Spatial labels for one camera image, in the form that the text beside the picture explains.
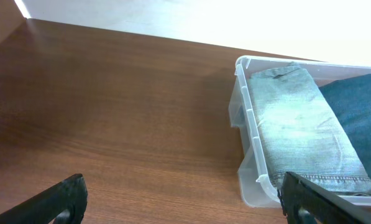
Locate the clear plastic storage container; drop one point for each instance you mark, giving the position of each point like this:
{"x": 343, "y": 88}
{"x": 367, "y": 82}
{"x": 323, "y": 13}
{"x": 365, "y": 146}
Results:
{"x": 255, "y": 186}

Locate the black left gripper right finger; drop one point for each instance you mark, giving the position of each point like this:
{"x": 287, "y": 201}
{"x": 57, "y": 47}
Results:
{"x": 305, "y": 202}

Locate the light grey jeans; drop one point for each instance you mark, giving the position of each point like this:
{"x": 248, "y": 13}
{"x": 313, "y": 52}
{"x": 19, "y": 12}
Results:
{"x": 300, "y": 133}

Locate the blue denim jeans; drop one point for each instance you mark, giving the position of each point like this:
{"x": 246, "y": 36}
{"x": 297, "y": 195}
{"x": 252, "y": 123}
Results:
{"x": 350, "y": 100}

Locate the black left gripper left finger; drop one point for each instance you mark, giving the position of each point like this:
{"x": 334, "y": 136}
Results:
{"x": 65, "y": 202}

